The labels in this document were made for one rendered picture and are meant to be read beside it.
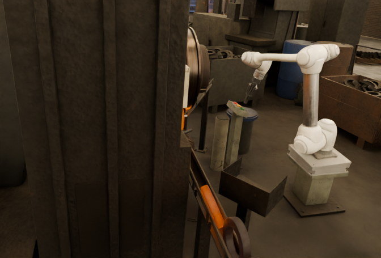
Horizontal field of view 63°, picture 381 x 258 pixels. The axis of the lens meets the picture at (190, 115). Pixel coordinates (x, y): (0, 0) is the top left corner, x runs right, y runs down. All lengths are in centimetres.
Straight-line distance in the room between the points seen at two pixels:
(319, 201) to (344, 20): 436
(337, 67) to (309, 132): 324
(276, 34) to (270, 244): 403
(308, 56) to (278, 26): 356
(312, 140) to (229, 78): 213
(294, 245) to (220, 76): 242
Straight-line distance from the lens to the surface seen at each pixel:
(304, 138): 231
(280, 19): 569
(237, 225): 120
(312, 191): 268
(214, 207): 129
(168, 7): 123
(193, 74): 161
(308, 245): 243
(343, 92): 414
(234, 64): 421
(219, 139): 279
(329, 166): 253
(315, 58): 218
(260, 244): 231
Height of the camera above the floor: 155
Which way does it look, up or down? 22 degrees down
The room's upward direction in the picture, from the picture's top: 4 degrees clockwise
